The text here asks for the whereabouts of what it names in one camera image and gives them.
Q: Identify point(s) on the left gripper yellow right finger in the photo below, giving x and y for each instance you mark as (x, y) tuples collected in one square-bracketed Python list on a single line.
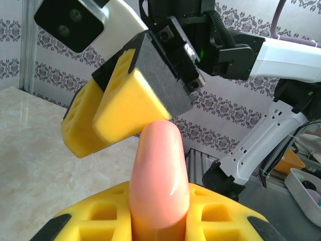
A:
[(195, 226)]

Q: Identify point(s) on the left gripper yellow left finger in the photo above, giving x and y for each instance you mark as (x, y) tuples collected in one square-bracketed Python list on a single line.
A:
[(123, 226)]

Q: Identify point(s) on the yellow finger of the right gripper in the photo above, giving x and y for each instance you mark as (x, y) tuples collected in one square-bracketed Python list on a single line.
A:
[(80, 130), (130, 100)]

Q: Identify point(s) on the pink earbuds charging case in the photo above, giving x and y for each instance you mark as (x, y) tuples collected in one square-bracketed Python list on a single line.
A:
[(158, 175)]

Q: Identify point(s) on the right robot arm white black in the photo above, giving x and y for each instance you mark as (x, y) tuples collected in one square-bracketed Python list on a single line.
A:
[(288, 57)]

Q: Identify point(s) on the white plastic bin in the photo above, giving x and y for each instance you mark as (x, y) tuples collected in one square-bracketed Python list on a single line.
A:
[(296, 190)]

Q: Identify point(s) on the orange box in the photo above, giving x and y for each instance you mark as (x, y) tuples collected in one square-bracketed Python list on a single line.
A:
[(291, 163)]

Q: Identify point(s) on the aluminium mounting rail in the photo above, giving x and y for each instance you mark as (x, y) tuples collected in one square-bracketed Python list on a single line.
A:
[(198, 163)]

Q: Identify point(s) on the aluminium frame post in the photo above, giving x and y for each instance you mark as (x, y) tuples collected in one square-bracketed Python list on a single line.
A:
[(28, 45)]

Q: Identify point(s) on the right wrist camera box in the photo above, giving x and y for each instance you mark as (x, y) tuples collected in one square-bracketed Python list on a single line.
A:
[(67, 22)]

